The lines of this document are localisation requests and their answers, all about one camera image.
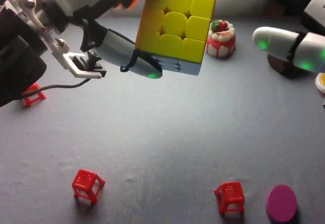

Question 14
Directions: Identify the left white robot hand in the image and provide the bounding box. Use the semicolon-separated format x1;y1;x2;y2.
42;0;183;80

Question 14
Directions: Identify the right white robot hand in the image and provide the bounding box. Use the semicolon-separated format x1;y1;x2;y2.
245;0;325;74

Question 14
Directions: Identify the Rubik's cube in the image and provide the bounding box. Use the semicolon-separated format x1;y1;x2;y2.
134;0;216;76

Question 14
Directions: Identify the brown toy tree stump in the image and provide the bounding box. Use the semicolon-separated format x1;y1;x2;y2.
267;53;318;79

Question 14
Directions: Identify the toy strawberry cake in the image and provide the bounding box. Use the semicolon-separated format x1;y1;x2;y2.
205;19;237;59

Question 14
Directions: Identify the red toy stool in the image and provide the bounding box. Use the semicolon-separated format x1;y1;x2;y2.
72;169;106;204
21;82;48;108
214;181;245;215

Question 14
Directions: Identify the grey table cloth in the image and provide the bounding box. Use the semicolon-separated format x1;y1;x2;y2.
0;13;325;224

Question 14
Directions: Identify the purple round disc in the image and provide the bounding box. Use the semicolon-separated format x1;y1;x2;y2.
266;184;298;222

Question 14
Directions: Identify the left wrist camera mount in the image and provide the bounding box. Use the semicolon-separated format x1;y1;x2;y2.
49;37;107;79

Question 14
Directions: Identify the black left camera cable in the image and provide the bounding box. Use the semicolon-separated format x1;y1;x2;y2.
21;78;91;100

